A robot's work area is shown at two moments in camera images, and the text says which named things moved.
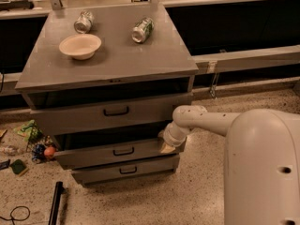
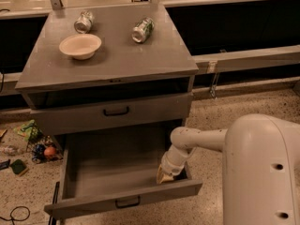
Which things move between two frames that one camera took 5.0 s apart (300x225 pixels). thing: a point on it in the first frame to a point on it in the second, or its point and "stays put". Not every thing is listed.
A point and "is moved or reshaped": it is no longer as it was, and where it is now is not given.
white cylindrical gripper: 170,139 to 171,168
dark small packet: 5,164 stays put
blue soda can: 38,154 stays put
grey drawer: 68,155 is moved or reshaped
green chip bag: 30,131 stays put
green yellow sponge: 18,166 stays put
